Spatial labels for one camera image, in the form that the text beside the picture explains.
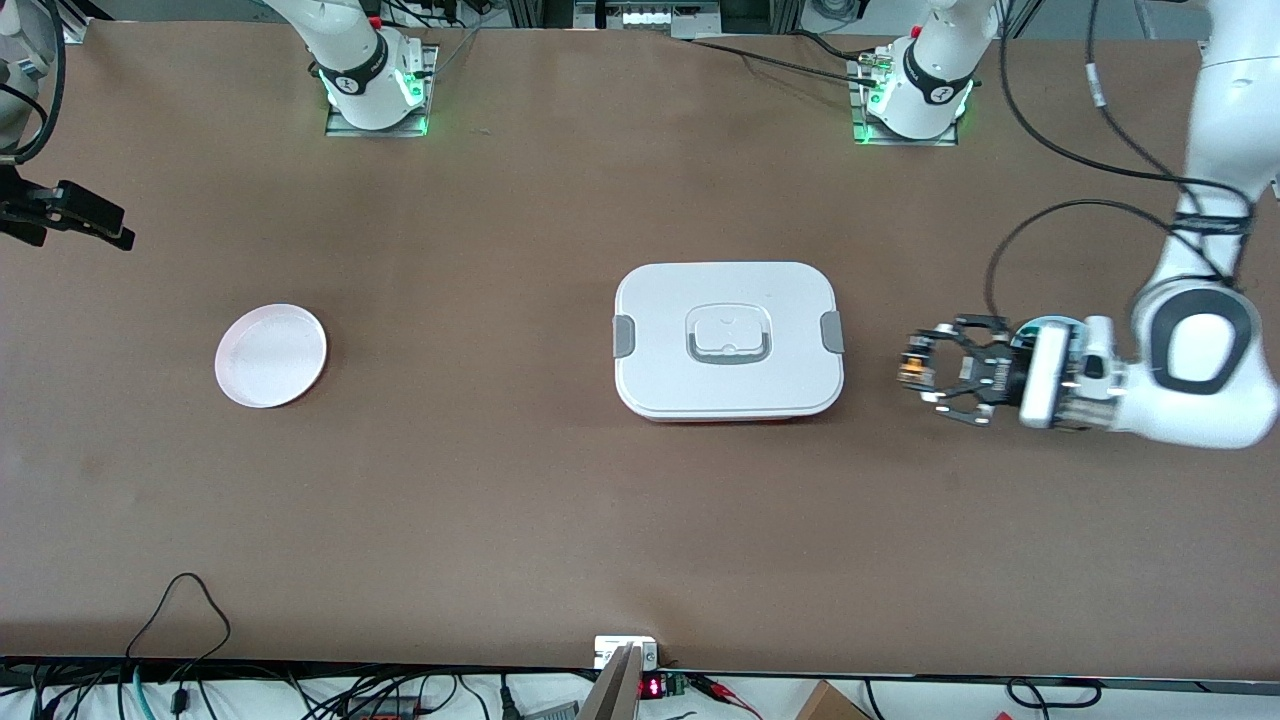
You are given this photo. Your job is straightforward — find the light blue plate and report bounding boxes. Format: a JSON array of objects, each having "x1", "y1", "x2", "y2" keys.
[{"x1": 1008, "y1": 316, "x2": 1089, "y2": 349}]

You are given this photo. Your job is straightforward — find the pale pink plate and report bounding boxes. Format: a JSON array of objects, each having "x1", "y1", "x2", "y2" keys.
[{"x1": 214, "y1": 303, "x2": 328, "y2": 409}]

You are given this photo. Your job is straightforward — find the white lunch box grey clips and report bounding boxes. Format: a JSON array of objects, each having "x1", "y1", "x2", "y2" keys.
[{"x1": 612, "y1": 261, "x2": 846, "y2": 424}]

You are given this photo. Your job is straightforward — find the brown cardboard box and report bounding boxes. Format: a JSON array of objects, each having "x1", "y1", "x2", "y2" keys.
[{"x1": 795, "y1": 680, "x2": 873, "y2": 720}]

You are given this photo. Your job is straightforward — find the red clip leads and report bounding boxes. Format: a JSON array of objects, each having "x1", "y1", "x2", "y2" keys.
[{"x1": 688, "y1": 674, "x2": 763, "y2": 719}]

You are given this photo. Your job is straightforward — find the small white box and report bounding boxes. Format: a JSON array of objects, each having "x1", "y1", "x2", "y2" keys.
[{"x1": 594, "y1": 636, "x2": 659, "y2": 669}]

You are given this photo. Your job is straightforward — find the grey metal bar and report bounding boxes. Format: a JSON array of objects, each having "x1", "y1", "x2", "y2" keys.
[{"x1": 578, "y1": 643, "x2": 643, "y2": 720}]

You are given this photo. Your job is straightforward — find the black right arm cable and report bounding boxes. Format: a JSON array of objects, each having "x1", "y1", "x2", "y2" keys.
[{"x1": 0, "y1": 0, "x2": 67, "y2": 166}]

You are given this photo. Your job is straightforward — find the aluminium frame rail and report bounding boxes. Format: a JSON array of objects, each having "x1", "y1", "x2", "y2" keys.
[{"x1": 40, "y1": 0, "x2": 113, "y2": 46}]

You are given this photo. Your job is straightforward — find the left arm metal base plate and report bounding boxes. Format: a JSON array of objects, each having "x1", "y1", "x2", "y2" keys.
[{"x1": 850, "y1": 45, "x2": 959, "y2": 148}]

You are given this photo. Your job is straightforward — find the black cable with white tag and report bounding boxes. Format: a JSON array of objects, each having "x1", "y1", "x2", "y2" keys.
[{"x1": 1086, "y1": 0, "x2": 1241, "y2": 286}]

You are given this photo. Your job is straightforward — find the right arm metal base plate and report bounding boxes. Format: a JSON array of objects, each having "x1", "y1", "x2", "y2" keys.
[{"x1": 325, "y1": 42, "x2": 439, "y2": 138}]

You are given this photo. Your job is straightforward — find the black cable across table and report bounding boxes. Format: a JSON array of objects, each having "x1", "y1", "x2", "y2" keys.
[{"x1": 688, "y1": 36, "x2": 883, "y2": 87}]

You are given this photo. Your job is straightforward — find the black looped cable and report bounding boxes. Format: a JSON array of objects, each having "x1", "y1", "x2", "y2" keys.
[{"x1": 125, "y1": 572, "x2": 233, "y2": 713}]

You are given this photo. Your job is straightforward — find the thin grey cable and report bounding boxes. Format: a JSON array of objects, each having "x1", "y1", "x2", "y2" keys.
[{"x1": 430, "y1": 25, "x2": 483, "y2": 76}]

